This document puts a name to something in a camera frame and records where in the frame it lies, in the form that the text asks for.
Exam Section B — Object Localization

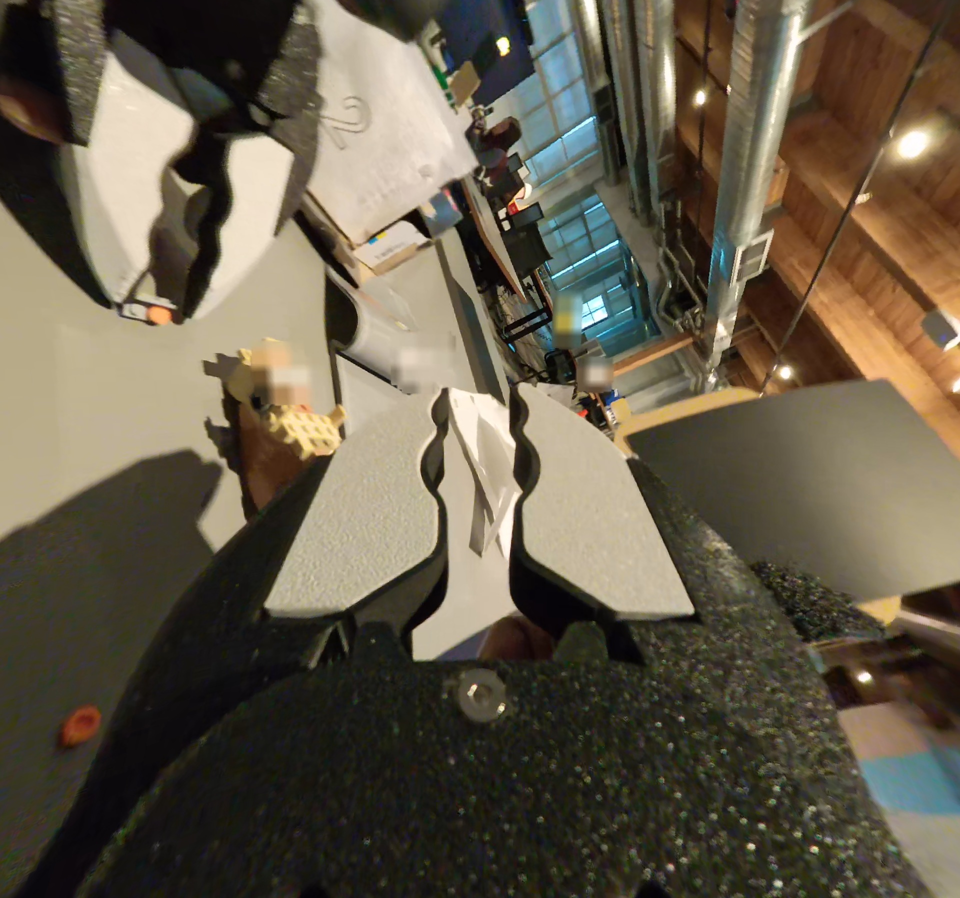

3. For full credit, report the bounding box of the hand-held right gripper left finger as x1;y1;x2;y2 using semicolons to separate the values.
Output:
264;389;450;619

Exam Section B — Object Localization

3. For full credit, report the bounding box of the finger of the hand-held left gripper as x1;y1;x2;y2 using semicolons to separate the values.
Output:
63;35;200;310
176;129;305;323

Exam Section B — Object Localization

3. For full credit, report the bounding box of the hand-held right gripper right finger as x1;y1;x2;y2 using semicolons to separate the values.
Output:
508;384;697;622

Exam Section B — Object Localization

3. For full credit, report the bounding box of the orange tan brick model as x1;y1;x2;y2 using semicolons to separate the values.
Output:
202;337;348;528

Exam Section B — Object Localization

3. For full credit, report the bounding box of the torn white paper bag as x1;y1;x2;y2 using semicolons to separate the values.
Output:
442;386;520;558

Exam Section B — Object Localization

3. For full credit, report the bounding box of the brown cardboard box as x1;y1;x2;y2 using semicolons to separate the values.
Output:
300;185;436;280

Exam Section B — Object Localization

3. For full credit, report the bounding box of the white circle print paper bag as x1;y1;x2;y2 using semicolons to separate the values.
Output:
296;0;481;228

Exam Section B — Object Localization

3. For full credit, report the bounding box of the grey instruction booklet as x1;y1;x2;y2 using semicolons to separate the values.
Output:
324;268;459;397

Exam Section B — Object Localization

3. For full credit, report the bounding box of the black board with wooden rim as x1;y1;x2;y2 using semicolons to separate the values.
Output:
621;379;960;607

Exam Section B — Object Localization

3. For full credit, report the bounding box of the background wooden table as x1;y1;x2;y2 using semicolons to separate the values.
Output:
459;178;537;299

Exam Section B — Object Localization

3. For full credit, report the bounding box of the dark partition panel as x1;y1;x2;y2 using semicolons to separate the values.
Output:
442;0;537;100

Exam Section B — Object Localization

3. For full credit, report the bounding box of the slim silver spiral duct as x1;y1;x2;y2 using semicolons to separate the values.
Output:
626;0;680;209
570;0;625;190

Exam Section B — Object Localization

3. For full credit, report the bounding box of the large silver spiral duct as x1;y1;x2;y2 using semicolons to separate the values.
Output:
708;0;807;363

